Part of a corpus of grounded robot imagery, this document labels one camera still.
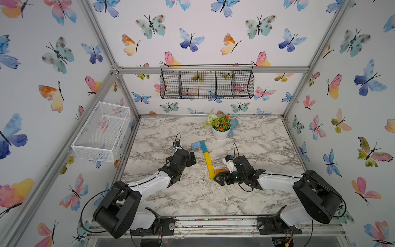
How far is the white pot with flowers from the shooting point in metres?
0.95

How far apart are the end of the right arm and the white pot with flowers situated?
0.86ft

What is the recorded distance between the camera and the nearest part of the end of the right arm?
0.66 m
